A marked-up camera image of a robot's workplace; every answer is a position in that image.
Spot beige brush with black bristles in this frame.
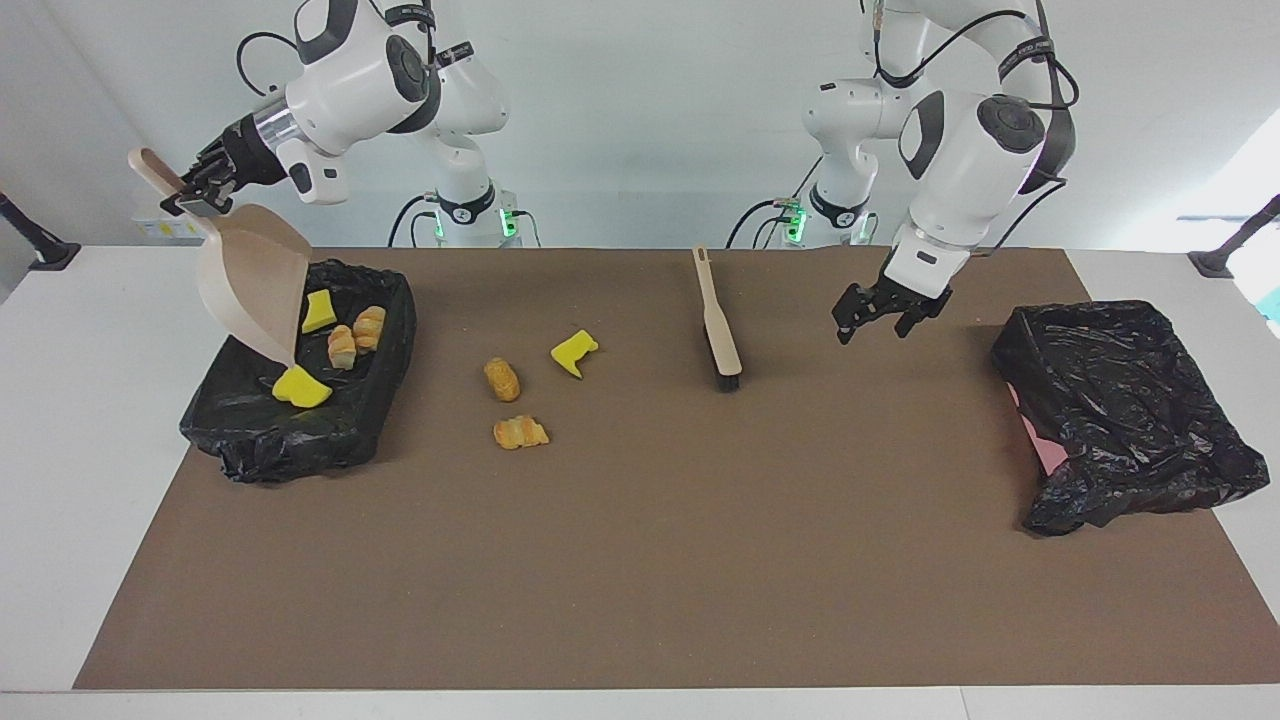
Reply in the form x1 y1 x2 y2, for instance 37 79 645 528
693 245 744 392

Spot pink bin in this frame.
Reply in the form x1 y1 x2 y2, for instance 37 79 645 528
1012 385 1071 479

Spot orange croissant piece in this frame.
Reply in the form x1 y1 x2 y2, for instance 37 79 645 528
492 414 550 450

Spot yellow notched sponge piece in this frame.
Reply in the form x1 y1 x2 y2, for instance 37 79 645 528
272 363 334 410

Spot yellow boot-shaped sponge piece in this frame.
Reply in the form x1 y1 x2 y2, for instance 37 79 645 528
550 329 601 380

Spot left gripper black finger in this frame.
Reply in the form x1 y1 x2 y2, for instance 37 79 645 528
832 283 873 346
893 290 953 339

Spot black base cable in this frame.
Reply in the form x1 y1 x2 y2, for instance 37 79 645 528
388 193 446 248
728 170 816 249

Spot black camera stand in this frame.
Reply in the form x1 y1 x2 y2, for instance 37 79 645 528
1188 194 1280 279
0 192 82 272

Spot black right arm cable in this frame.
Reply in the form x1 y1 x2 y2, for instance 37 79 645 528
236 30 301 101

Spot black trash bag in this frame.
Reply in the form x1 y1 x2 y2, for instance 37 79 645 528
179 259 418 485
991 300 1271 538

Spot white boxes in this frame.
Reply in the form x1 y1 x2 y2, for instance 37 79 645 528
132 205 201 242

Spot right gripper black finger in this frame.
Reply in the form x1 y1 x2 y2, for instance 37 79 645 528
178 140 237 187
160 185 233 217

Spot beige plastic dustpan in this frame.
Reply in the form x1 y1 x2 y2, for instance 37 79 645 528
128 148 312 367

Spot brown table mat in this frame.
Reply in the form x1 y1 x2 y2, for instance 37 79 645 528
73 247 1280 691

